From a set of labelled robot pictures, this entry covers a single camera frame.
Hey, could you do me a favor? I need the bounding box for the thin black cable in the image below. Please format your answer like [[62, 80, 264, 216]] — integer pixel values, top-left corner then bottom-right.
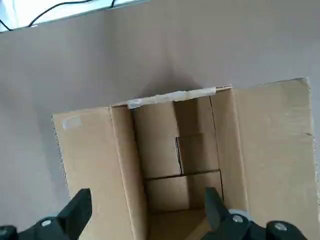
[[0, 0, 116, 32]]

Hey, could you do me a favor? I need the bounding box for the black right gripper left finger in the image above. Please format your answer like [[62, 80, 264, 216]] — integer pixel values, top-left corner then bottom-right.
[[0, 187, 92, 240]]

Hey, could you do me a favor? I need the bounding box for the brown cardboard box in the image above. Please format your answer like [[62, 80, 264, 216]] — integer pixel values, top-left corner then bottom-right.
[[51, 76, 313, 240]]

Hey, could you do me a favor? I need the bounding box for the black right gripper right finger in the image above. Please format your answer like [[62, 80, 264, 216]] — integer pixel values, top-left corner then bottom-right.
[[198, 186, 320, 240]]

